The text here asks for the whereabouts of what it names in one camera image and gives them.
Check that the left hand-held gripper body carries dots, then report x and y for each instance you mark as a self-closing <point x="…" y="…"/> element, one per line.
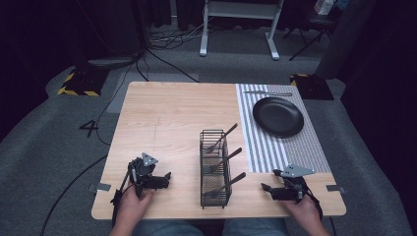
<point x="141" y="170"/>

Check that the person's left hand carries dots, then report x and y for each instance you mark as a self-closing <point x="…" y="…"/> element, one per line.
<point x="132" y="206"/>

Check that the black yellow-striped stand base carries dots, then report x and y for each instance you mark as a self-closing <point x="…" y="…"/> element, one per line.
<point x="313" y="88"/>
<point x="83" y="83"/>

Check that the white desk frame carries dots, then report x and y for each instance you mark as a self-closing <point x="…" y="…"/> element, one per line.
<point x="241" y="10"/>

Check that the grey tape strip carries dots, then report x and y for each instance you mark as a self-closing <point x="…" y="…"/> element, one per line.
<point x="335" y="188"/>
<point x="100" y="187"/>

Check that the silver table knife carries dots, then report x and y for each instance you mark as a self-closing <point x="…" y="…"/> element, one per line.
<point x="272" y="94"/>

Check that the person's blue jeans leg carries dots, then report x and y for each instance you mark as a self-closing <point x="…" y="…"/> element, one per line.
<point x="167" y="228"/>
<point x="255" y="227"/>

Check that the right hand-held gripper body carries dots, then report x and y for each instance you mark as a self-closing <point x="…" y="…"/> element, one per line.
<point x="292" y="183"/>

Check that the black folding stand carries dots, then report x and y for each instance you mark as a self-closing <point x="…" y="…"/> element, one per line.
<point x="309" y="29"/>

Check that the black round plate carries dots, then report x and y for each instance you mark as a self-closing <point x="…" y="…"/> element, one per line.
<point x="278" y="117"/>

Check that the grey striped placemat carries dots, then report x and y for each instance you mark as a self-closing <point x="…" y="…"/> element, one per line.
<point x="272" y="154"/>

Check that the person's right hand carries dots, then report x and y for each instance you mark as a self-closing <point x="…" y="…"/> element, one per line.
<point x="303" y="209"/>

